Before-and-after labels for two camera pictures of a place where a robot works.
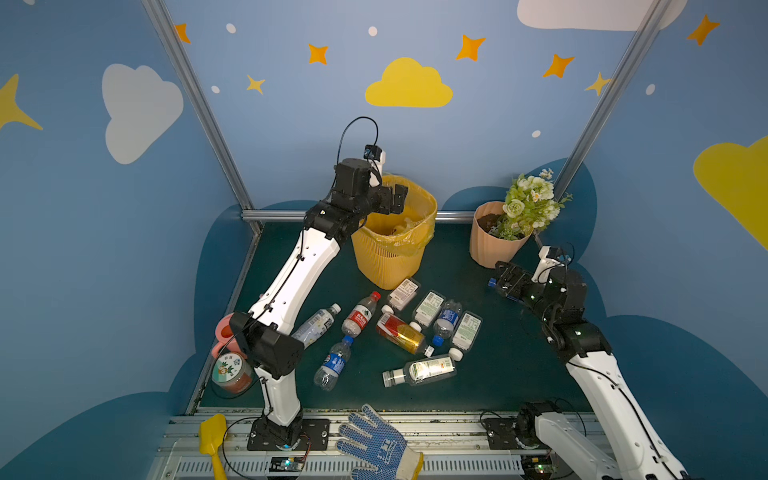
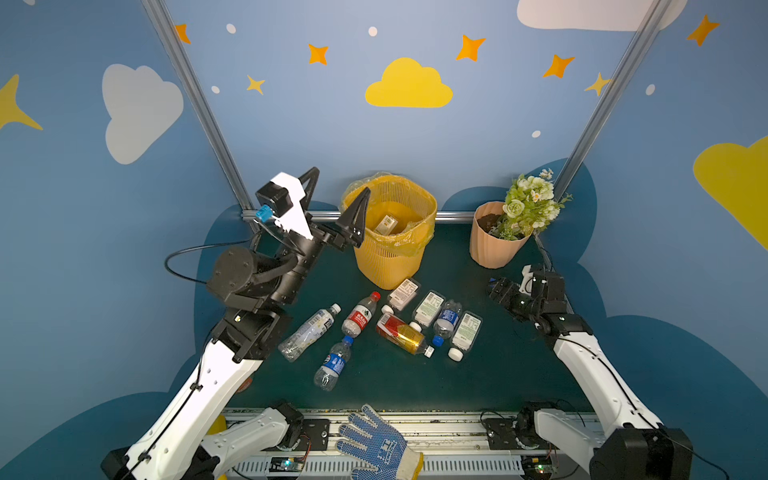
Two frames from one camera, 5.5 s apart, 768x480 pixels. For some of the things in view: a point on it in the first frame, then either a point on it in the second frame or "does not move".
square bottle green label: x=427 y=310 does not move
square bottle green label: x=465 y=335 does not move
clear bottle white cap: x=317 y=325 does not move
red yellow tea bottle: x=403 y=334 does not move
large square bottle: x=421 y=370 to x=387 y=225
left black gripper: x=392 y=199 to x=327 y=230
